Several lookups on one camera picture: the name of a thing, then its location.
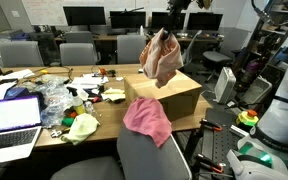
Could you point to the cardboard box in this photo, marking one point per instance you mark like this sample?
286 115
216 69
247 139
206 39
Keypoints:
179 97

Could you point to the grey chair right near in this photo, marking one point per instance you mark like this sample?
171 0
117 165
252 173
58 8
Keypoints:
20 54

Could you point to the yellow-green cloth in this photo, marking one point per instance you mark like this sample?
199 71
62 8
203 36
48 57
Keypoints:
83 126

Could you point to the orange-handled clamp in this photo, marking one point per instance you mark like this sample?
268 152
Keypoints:
212 125

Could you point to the grey chair middle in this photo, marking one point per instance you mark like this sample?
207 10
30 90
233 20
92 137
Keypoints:
77 54

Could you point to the orange ball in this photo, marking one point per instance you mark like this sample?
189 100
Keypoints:
103 71

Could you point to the white space heater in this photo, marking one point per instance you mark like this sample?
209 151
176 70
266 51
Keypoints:
224 85

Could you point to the white papers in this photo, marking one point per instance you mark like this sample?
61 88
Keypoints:
88 82

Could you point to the pink cloth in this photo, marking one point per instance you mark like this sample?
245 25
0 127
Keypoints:
146 116

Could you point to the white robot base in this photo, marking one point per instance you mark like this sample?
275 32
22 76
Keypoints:
263 153

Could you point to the peach printed t-shirt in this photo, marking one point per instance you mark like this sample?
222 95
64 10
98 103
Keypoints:
161 58

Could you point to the black monitor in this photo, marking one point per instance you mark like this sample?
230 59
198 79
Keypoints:
122 19
162 19
84 15

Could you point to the grey office chair foreground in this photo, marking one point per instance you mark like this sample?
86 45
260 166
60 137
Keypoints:
140 159

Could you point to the spray bottle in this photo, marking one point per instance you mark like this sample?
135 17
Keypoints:
77 101

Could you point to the open laptop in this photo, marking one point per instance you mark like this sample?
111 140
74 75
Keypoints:
20 126

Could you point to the clear plastic bags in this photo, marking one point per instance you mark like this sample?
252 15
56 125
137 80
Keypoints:
55 99

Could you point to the grey chair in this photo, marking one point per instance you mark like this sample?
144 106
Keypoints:
129 48
77 54
20 54

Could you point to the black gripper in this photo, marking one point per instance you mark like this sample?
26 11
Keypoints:
174 7

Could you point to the grey chair far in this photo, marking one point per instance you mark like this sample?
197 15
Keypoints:
129 48

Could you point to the emergency stop button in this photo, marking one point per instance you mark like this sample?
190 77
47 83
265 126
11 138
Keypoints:
248 118

